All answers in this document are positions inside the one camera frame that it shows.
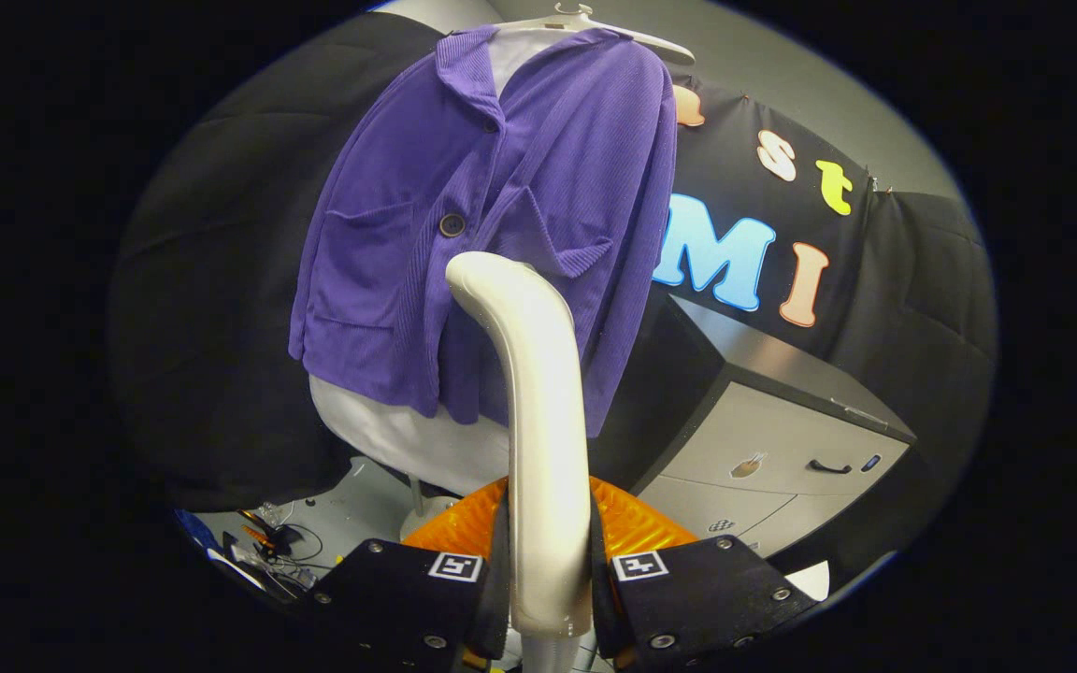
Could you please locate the white padded garment form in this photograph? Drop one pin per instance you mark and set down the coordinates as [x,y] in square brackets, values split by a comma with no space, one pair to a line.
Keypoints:
[408,439]

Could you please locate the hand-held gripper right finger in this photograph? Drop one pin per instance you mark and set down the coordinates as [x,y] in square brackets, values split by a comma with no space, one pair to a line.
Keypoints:
[707,598]

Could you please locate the white paper sheet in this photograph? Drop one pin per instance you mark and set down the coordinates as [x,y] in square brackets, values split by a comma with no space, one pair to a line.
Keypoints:
[810,579]

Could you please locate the grey drawer cabinet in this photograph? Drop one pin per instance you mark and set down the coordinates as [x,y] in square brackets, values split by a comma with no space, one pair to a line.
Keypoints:
[782,449]

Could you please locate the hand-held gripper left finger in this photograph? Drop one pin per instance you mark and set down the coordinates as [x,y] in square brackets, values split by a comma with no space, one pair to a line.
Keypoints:
[398,598]

